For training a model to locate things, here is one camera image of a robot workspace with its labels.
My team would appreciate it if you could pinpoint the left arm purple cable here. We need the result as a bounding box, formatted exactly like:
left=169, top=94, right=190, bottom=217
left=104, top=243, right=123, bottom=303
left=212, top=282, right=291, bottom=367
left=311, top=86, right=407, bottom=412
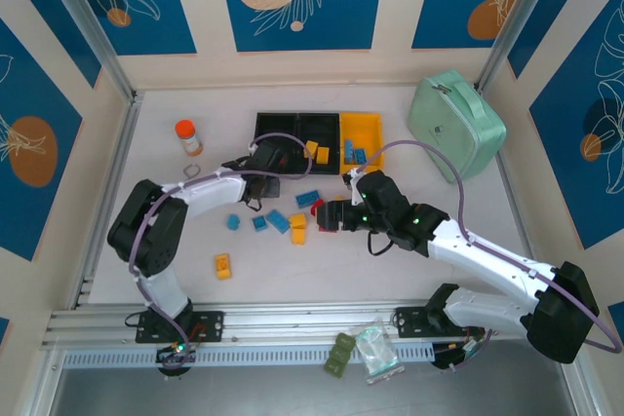
left=127, top=132, right=314, bottom=368

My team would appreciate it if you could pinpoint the mint green zip bag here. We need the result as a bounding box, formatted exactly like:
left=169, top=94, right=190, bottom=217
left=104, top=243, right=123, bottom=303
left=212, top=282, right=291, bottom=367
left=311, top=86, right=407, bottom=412
left=407, top=68, right=508, bottom=183

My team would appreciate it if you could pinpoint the grey slotted cable duct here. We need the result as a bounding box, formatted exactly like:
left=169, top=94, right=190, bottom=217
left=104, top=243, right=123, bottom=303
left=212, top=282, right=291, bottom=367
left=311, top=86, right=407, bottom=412
left=60, top=343, right=435, bottom=369

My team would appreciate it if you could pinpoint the orange lid spice bottle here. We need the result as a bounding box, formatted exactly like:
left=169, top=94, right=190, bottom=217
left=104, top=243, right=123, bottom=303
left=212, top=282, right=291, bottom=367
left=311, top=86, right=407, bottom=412
left=174, top=119, right=204, bottom=157

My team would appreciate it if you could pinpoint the black plastic bin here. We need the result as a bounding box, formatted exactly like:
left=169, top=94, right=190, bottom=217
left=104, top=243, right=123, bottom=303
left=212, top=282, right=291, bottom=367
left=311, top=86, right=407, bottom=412
left=253, top=112, right=301, bottom=176
left=296, top=112, right=342, bottom=176

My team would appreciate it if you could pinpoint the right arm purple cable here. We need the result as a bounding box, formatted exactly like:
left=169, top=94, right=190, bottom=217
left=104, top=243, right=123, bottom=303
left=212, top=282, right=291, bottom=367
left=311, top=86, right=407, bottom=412
left=351, top=139, right=624, bottom=369

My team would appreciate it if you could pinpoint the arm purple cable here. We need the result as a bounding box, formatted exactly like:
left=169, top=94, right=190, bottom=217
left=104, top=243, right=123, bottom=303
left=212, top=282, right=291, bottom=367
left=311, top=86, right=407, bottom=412
left=351, top=139, right=624, bottom=369
left=127, top=132, right=314, bottom=368

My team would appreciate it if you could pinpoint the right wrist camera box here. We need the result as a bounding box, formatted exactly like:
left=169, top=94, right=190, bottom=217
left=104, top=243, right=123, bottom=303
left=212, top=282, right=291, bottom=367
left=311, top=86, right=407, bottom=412
left=340, top=168, right=365, bottom=191

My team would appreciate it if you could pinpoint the aluminium frame post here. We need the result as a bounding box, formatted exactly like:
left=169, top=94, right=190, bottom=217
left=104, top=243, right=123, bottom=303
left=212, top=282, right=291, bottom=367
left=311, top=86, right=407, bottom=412
left=475, top=0, right=569, bottom=94
left=33, top=0, right=140, bottom=103

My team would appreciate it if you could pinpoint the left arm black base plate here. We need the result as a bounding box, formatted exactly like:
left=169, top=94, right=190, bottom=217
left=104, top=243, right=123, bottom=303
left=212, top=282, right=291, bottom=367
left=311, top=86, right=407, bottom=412
left=135, top=311, right=226, bottom=344

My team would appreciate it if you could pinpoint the olive green segmented pad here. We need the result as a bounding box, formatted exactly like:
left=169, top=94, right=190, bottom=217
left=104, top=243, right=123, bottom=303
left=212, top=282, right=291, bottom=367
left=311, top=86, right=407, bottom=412
left=322, top=331, right=357, bottom=379

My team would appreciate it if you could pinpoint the yellow plastic bin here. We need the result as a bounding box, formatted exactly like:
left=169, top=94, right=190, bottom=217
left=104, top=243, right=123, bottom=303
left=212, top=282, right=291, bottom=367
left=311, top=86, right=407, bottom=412
left=339, top=112, right=388, bottom=177

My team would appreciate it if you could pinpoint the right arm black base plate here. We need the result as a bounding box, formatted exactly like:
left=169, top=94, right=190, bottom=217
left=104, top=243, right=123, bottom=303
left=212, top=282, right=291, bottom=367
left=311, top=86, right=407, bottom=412
left=391, top=306, right=469, bottom=339

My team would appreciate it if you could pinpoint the aluminium mounting rail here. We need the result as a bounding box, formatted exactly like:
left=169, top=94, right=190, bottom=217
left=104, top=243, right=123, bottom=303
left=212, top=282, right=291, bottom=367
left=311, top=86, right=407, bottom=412
left=41, top=297, right=575, bottom=350

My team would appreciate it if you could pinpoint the clear plastic zip bag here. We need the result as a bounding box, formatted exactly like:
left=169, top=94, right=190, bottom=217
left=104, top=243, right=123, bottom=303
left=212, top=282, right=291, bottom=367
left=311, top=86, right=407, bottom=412
left=351, top=321, right=406, bottom=385

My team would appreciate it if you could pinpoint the small circuit board with wires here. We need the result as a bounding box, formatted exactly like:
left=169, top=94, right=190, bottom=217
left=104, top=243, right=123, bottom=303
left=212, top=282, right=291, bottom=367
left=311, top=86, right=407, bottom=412
left=154, top=341, right=199, bottom=379
left=431, top=339, right=484, bottom=374

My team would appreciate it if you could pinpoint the long blue lego brick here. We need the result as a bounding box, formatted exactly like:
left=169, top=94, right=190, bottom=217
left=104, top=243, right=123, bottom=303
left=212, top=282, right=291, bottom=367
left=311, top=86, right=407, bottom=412
left=265, top=209, right=293, bottom=235

